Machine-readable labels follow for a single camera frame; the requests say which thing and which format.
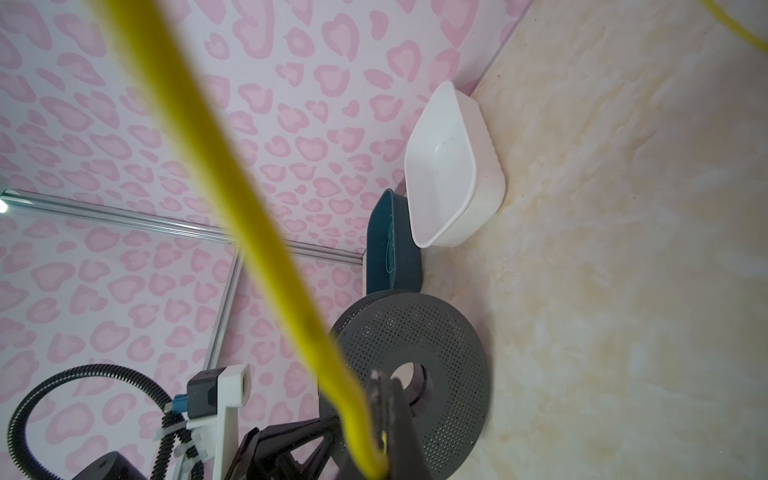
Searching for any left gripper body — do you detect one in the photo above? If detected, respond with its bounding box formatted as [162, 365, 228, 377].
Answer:
[224, 416, 341, 479]

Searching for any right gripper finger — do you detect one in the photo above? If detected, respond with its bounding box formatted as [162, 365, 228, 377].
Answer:
[367, 370, 432, 480]

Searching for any dark grey cable spool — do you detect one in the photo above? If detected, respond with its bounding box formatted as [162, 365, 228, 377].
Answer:
[330, 290, 491, 479]

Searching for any white plastic tray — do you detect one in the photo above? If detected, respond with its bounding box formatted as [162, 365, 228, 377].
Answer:
[404, 80, 506, 249]

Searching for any yellow cable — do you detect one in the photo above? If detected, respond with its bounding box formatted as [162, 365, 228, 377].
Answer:
[89, 0, 768, 480]

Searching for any dark teal plastic bin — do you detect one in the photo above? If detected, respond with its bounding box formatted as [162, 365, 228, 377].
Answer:
[365, 189, 423, 294]

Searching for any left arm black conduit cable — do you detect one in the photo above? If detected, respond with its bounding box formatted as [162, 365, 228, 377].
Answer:
[7, 363, 205, 480]

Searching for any diagonal aluminium frame strut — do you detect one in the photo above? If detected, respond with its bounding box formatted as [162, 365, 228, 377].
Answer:
[203, 251, 243, 370]

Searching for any left aluminium frame strut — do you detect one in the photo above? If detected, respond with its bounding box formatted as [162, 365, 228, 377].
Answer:
[1, 189, 364, 266]

